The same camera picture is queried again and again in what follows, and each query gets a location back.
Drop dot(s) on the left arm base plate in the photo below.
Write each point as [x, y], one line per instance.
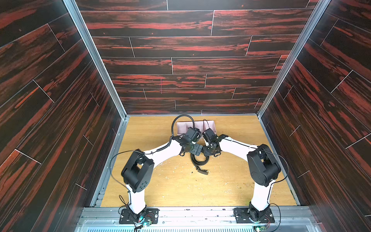
[146, 217]

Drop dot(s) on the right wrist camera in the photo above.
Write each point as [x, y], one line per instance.
[209, 136]

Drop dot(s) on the black leather belt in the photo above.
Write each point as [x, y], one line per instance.
[198, 164]

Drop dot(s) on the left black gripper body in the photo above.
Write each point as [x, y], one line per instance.
[194, 148]

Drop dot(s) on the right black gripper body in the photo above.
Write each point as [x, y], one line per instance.
[210, 148]

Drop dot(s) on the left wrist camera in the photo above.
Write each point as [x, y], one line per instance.
[193, 135]

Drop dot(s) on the pink divided storage box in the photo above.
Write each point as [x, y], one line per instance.
[182, 127]

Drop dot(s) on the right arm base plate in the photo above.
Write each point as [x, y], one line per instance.
[244, 215]

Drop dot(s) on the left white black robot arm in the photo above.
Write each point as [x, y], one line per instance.
[138, 171]

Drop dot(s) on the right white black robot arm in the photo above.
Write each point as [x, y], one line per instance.
[263, 167]

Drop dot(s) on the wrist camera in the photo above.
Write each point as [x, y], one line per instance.
[209, 136]
[193, 135]

